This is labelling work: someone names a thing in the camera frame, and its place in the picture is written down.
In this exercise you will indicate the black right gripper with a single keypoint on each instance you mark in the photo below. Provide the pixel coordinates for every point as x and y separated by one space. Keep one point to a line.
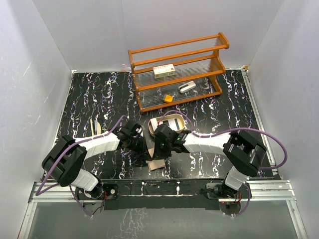
159 154

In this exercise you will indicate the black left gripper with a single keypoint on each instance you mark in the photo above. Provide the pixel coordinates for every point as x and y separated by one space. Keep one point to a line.
143 153

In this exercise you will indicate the cream leather card holder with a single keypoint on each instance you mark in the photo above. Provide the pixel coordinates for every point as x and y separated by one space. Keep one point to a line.
156 164

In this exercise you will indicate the beige oval tray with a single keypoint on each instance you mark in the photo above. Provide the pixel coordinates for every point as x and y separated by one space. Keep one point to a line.
171 116

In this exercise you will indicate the stack of cards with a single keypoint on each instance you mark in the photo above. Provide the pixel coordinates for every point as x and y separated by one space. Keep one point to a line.
153 124

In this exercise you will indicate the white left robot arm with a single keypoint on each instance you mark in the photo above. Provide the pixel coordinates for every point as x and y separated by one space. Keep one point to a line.
64 162

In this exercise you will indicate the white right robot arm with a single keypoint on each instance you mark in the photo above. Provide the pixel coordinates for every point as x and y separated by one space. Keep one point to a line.
245 152

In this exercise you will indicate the card with black stripe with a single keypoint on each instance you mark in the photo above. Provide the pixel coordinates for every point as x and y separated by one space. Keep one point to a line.
172 123

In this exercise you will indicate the yellow tape measure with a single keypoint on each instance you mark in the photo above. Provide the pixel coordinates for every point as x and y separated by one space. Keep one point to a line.
168 98

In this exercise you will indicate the white stapler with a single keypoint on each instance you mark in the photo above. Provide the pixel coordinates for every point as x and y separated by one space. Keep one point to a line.
186 87

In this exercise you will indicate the black front base bar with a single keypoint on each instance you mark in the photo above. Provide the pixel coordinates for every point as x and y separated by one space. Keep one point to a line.
158 194

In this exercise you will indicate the orange wooden shelf rack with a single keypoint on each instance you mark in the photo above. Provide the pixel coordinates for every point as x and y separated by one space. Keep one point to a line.
194 60

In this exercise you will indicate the white red paper box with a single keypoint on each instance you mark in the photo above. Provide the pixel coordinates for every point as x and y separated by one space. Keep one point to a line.
163 71

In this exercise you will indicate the aluminium frame rail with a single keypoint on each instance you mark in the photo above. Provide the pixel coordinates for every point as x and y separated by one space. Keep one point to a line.
262 189

